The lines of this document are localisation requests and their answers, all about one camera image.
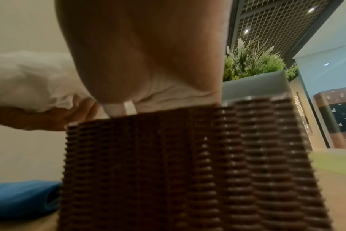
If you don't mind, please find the person's right hand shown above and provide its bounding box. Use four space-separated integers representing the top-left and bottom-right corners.
54 0 234 105

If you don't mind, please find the person's left hand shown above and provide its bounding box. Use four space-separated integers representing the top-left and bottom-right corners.
0 98 106 132

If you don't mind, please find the white cloth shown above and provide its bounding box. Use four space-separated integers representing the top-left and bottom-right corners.
0 51 220 119

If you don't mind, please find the blue folded cloth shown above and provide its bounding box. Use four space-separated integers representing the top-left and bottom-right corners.
0 180 63 220

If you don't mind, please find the green artificial plant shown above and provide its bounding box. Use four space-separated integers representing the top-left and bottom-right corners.
223 38 300 83

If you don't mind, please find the white rectangular planter box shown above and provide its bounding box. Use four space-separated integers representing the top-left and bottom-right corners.
221 70 294 107

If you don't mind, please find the brown woven wicker basket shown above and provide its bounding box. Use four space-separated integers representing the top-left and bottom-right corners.
58 96 335 231

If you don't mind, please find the brown display shelf unit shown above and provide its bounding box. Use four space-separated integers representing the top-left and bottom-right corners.
313 86 346 150

